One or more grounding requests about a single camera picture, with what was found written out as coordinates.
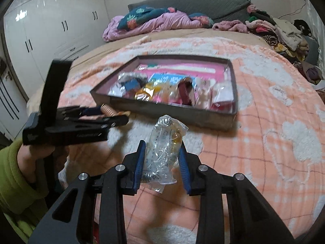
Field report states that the grey cardboard box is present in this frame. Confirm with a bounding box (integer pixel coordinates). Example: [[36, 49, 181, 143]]
[[90, 54, 238, 130]]

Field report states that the pile of clothes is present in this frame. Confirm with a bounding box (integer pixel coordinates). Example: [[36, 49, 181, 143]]
[[246, 4, 325, 84]]

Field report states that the person's left hand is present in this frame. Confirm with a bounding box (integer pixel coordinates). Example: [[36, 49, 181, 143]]
[[16, 145, 55, 186]]

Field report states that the white wardrobe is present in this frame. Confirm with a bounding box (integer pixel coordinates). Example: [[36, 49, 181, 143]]
[[4, 0, 109, 99]]

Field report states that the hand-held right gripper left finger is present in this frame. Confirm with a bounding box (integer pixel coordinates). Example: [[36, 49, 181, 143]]
[[28, 140, 147, 244]]

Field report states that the small clear plastic bag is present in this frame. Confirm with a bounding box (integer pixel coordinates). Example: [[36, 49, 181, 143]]
[[211, 83, 235, 108]]

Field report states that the clear bagged hair claw clip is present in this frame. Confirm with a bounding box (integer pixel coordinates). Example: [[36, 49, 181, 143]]
[[142, 114, 189, 193]]

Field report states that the grey headboard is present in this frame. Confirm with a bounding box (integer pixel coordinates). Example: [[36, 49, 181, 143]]
[[128, 0, 250, 23]]

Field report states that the pink book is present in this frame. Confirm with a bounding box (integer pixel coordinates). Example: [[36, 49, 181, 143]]
[[137, 61, 226, 105]]

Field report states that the person's left forearm green sleeve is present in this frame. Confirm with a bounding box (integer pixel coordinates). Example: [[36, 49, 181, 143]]
[[0, 138, 49, 242]]

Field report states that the white door with black bars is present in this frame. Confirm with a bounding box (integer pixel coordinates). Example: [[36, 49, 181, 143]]
[[0, 53, 29, 139]]

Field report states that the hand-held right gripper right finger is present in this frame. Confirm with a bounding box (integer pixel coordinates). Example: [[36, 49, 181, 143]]
[[178, 142, 296, 244]]

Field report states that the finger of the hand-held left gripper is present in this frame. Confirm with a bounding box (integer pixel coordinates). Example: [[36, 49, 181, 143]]
[[76, 114, 129, 130], [57, 106, 102, 119]]

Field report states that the pink fluffy cloth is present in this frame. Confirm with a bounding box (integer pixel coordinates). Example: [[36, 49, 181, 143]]
[[212, 20, 250, 33]]

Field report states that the orange plaid blanket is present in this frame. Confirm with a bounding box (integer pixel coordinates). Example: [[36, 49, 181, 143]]
[[57, 37, 325, 238]]

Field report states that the pink floral quilt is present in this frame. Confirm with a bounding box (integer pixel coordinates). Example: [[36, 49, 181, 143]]
[[102, 6, 214, 42]]

